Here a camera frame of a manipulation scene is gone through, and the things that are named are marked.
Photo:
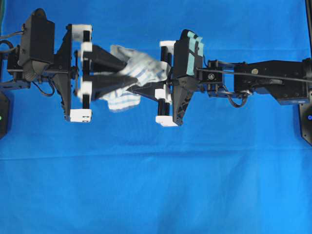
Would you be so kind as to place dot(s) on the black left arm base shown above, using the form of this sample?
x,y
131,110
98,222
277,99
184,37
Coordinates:
x,y
4,114

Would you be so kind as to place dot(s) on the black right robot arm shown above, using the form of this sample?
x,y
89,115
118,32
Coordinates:
x,y
287,82

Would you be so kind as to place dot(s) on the white blue striped towel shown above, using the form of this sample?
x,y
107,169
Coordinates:
x,y
139,65

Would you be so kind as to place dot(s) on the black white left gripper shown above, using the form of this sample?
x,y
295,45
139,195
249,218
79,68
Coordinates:
x,y
77,47

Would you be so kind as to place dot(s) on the blue table cloth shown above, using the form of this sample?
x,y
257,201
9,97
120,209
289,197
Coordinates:
x,y
224,171

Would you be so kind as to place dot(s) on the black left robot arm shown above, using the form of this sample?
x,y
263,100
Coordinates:
x,y
79,71

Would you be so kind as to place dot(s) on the black teal right wrist camera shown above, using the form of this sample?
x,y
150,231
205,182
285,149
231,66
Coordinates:
x,y
188,54

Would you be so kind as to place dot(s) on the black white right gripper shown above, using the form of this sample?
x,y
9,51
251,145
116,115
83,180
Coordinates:
x,y
174,94

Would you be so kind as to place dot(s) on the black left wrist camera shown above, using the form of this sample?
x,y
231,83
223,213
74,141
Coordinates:
x,y
37,45

